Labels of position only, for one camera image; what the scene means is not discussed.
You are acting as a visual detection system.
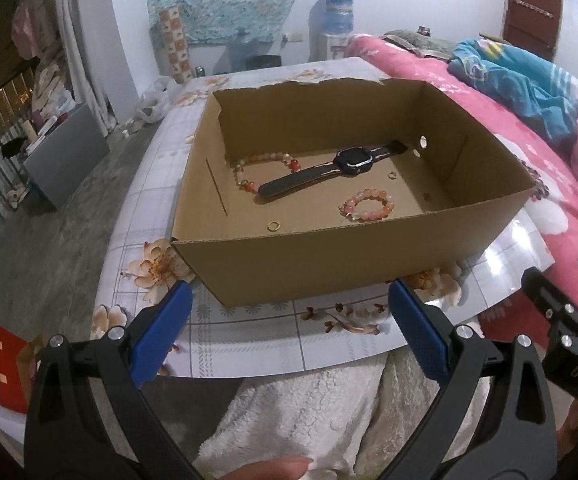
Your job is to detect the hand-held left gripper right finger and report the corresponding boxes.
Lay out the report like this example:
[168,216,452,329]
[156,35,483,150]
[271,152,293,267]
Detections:
[388,277,557,480]

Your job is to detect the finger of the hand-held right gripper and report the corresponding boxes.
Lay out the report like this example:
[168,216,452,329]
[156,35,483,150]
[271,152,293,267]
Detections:
[520,266,578,356]

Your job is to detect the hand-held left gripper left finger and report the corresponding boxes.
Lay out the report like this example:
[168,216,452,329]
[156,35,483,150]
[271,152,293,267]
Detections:
[24,280,205,480]

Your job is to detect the brown cardboard box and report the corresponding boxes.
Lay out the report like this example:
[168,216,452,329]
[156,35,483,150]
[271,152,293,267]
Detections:
[170,77,540,308]

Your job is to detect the small orange pink bead bracelet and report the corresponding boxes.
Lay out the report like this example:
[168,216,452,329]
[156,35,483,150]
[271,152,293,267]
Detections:
[338,187,396,223]

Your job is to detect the multicolour glass bead bracelet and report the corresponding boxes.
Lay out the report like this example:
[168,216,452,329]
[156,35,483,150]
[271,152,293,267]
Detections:
[225,150,304,196]

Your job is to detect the smartwatch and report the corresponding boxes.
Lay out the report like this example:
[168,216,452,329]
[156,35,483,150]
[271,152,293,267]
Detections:
[258,139,406,200]

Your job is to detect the person's left hand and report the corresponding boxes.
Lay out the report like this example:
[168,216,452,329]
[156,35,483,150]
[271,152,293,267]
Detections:
[211,454,316,480]

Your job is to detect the brown paper bag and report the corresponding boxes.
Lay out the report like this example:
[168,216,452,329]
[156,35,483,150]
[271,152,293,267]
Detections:
[16,337,52,386]

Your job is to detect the red gift bag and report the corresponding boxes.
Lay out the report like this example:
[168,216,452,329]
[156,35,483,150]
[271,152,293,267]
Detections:
[0,324,37,413]

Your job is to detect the blue printed blanket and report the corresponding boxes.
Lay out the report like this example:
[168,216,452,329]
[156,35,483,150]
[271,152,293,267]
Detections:
[450,37,578,143]

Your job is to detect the grey storage box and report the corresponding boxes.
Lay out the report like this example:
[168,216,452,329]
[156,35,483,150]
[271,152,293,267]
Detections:
[23,102,111,211]

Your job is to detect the white plastic bag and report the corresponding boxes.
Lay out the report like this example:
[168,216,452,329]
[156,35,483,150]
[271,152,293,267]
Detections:
[135,76,182,123]

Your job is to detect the brown wooden door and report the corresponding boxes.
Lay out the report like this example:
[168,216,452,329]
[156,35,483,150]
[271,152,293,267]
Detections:
[502,0,565,63]

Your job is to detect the pile of pale packets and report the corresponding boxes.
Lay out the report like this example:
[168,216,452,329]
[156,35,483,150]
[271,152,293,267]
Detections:
[31,55,77,131]

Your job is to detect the olive grey cloth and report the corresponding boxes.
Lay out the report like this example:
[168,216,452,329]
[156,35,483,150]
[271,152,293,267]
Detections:
[383,29,457,58]

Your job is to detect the orange checkered cloth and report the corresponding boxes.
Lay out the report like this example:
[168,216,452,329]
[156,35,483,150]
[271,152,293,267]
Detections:
[158,5,192,83]

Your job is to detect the white curtain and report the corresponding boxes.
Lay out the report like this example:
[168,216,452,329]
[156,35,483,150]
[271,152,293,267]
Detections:
[54,0,124,136]

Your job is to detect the white water dispenser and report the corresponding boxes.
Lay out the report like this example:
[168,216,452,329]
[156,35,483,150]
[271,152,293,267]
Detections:
[316,30,355,61]

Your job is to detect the blue water jug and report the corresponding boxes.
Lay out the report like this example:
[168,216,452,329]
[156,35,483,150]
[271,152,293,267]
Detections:
[321,0,356,33]

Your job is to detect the pink hanging clothes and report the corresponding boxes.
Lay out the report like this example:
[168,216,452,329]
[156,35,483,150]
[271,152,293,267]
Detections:
[11,0,44,58]

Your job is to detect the teal patterned hanging cloth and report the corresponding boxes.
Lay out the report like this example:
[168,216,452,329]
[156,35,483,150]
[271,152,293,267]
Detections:
[148,0,312,46]

